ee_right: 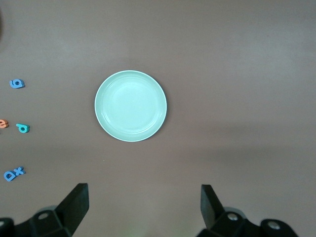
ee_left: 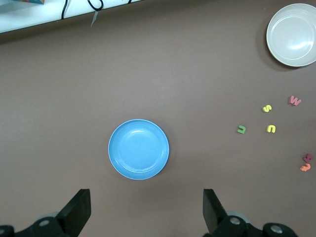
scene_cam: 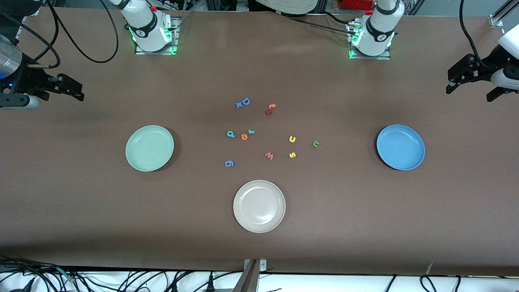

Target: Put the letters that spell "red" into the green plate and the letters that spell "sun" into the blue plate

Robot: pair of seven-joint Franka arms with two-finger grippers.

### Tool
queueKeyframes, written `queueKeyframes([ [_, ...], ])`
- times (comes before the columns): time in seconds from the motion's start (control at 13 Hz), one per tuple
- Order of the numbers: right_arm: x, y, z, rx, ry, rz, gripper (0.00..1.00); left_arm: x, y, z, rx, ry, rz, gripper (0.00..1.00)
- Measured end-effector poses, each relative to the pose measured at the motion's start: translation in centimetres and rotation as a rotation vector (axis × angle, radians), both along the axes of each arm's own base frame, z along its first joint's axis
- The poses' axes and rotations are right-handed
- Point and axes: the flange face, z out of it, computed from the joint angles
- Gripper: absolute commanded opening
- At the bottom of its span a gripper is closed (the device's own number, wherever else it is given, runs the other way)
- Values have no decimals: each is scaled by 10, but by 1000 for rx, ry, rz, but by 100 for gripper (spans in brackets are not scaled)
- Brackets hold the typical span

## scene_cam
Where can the blue foam letter D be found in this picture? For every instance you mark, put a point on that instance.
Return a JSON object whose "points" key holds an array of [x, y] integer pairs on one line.
{"points": [[243, 101]]}

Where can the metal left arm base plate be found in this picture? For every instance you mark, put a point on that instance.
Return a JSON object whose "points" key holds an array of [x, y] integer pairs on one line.
{"points": [[369, 58]]}

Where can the teal foam letter p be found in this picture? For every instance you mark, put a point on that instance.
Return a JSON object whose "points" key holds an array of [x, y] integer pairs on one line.
{"points": [[229, 134]]}

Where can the beige rounded fabric object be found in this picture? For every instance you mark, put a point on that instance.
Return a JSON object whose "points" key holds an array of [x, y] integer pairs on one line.
{"points": [[284, 6]]}

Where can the light green plate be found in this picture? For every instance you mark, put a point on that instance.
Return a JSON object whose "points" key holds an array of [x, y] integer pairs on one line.
{"points": [[149, 148]]}

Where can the beige plate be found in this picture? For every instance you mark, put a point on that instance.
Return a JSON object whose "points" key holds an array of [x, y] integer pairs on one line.
{"points": [[259, 206]]}

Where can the aluminium camera mount post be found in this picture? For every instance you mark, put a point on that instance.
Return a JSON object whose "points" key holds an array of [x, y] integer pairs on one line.
{"points": [[249, 280]]}

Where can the brown table cover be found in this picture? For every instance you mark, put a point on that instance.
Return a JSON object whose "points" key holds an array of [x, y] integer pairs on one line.
{"points": [[81, 211]]}

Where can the blue plate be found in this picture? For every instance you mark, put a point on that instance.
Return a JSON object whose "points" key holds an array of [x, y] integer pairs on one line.
{"points": [[400, 147]]}

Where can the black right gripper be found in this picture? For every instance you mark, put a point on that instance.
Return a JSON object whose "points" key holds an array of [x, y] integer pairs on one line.
{"points": [[27, 78]]}

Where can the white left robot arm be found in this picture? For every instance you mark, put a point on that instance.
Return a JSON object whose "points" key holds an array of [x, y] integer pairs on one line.
{"points": [[377, 28]]}

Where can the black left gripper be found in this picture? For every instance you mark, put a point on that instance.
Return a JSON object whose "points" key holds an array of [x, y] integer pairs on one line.
{"points": [[483, 66]]}

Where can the red box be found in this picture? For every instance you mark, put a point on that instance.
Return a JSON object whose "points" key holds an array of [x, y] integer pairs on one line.
{"points": [[357, 4]]}

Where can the pink foam letter w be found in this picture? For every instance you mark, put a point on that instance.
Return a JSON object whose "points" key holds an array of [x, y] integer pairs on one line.
{"points": [[269, 155]]}

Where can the grey tape piece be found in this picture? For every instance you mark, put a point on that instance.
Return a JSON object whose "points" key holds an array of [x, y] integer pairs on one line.
{"points": [[429, 267]]}

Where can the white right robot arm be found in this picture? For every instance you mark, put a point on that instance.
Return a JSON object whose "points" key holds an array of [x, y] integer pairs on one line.
{"points": [[146, 28]]}

